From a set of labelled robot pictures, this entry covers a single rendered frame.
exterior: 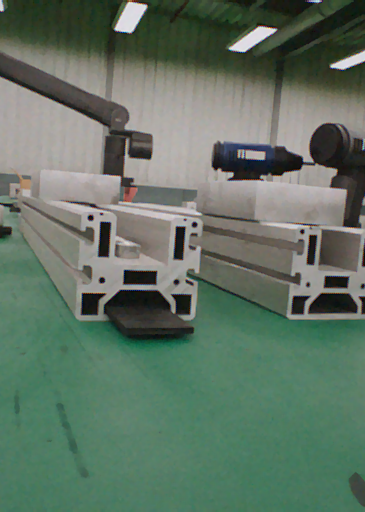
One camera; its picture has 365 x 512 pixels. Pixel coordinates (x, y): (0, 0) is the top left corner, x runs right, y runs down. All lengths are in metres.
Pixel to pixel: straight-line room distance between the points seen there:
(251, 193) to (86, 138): 11.81
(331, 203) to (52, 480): 0.45
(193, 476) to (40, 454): 0.06
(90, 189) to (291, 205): 0.30
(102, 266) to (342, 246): 0.25
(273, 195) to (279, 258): 0.08
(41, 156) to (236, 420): 12.01
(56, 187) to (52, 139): 11.55
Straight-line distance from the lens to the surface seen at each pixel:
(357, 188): 0.75
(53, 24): 12.72
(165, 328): 0.37
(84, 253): 0.40
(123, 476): 0.20
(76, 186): 0.72
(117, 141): 1.38
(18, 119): 12.32
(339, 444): 0.25
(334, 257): 0.54
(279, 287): 0.49
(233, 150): 0.97
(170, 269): 0.42
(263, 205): 0.53
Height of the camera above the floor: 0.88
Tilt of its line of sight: 6 degrees down
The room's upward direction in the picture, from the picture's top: 5 degrees clockwise
